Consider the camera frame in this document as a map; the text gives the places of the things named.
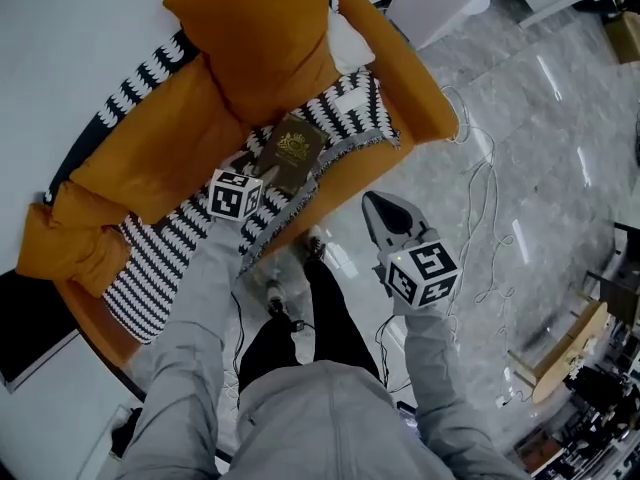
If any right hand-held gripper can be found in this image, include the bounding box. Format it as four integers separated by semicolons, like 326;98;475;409
361;190;462;311

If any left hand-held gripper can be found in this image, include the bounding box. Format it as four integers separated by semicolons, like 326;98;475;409
206;153;282;225

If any brown book with gold emblem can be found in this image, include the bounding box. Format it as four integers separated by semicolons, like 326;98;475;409
253;112;332;198

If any orange sofa seat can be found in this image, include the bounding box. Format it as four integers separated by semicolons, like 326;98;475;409
14;0;460;370

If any person's left forearm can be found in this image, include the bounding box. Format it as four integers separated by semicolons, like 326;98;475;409
147;215;252;352

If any person's right forearm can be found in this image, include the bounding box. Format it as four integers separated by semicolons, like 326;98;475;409
392;301;464;422

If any person's right shoe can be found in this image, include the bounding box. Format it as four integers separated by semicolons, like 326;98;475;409
303;224;327;264

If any person's shoe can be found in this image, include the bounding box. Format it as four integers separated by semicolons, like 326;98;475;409
264;277;290;319
303;224;327;264

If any long orange cushion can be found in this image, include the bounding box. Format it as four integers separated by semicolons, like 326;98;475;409
68;56;254;227

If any person's right leg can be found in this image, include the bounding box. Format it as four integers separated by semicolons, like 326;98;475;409
301;257;382;385

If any person's leg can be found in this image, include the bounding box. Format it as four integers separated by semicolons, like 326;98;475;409
301;257;382;385
236;311;307;395

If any person's left shoe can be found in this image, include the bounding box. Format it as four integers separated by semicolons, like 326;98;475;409
264;277;290;319

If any large orange back cushion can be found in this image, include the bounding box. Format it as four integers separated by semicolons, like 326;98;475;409
162;0;352;128

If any black white patterned blanket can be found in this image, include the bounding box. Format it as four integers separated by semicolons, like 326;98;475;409
42;30;202;205
101;65;402;345

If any white pillow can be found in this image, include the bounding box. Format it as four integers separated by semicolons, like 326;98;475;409
326;11;377;76

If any person's left leg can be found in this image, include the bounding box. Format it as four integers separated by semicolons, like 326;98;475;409
236;311;307;395

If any small orange cushion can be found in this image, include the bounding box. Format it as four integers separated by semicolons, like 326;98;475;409
14;181;133;299

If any person's gray hooded top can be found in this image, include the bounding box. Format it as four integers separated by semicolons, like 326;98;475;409
97;317;534;480

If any round wooden table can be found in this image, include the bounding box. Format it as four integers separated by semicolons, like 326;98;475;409
507;299;612;405

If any black chair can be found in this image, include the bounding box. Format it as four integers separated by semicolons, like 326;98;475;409
582;221;640;327

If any black panel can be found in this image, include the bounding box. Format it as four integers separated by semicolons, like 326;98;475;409
0;268;82;387

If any cardboard box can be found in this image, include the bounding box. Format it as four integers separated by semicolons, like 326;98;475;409
603;10;640;66

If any white floor cable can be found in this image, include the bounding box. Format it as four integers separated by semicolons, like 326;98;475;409
438;84;517;329

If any black cable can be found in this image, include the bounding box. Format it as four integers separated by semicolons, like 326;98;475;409
228;291;247;412
373;314;417;395

